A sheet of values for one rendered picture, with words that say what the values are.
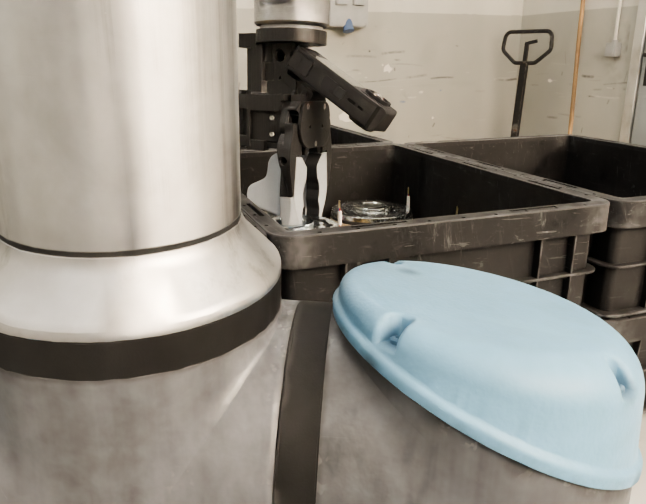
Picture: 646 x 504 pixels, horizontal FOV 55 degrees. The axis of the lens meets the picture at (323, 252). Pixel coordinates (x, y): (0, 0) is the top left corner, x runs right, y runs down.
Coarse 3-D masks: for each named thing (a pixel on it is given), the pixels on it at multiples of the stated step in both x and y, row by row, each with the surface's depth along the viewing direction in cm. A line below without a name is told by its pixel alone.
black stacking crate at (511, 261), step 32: (256, 160) 79; (352, 160) 84; (384, 160) 86; (416, 160) 80; (352, 192) 85; (384, 192) 87; (416, 192) 81; (448, 192) 74; (480, 192) 68; (512, 192) 63; (416, 256) 47; (448, 256) 48; (480, 256) 50; (512, 256) 51; (544, 256) 52; (576, 256) 53; (288, 288) 45; (320, 288) 45; (544, 288) 53; (576, 288) 54
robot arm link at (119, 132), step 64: (0, 0) 17; (64, 0) 16; (128, 0) 17; (192, 0) 18; (0, 64) 17; (64, 64) 17; (128, 64) 17; (192, 64) 19; (0, 128) 18; (64, 128) 18; (128, 128) 18; (192, 128) 19; (0, 192) 19; (64, 192) 18; (128, 192) 19; (192, 192) 20; (0, 256) 20; (64, 256) 19; (128, 256) 19; (192, 256) 20; (256, 256) 22; (0, 320) 19; (64, 320) 18; (128, 320) 19; (192, 320) 19; (256, 320) 22; (0, 384) 20; (64, 384) 19; (128, 384) 19; (192, 384) 20; (256, 384) 21; (0, 448) 21; (64, 448) 20; (128, 448) 20; (192, 448) 20; (256, 448) 20
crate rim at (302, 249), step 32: (448, 160) 73; (544, 192) 58; (576, 192) 56; (384, 224) 45; (416, 224) 45; (448, 224) 46; (480, 224) 47; (512, 224) 48; (544, 224) 49; (576, 224) 51; (288, 256) 43; (320, 256) 43; (352, 256) 44; (384, 256) 45
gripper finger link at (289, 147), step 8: (296, 120) 61; (288, 128) 60; (296, 128) 60; (280, 136) 61; (288, 136) 60; (296, 136) 60; (280, 144) 60; (288, 144) 60; (296, 144) 61; (280, 152) 60; (288, 152) 60; (296, 152) 61; (280, 160) 60; (288, 160) 60; (280, 168) 60; (288, 168) 60; (288, 176) 60; (280, 184) 62; (288, 184) 61; (280, 192) 62; (288, 192) 61
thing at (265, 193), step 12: (276, 156) 63; (276, 168) 63; (300, 168) 62; (264, 180) 64; (276, 180) 63; (300, 180) 62; (252, 192) 64; (264, 192) 64; (276, 192) 63; (300, 192) 63; (264, 204) 64; (276, 204) 63; (288, 204) 62; (300, 204) 63; (288, 216) 62; (300, 216) 63
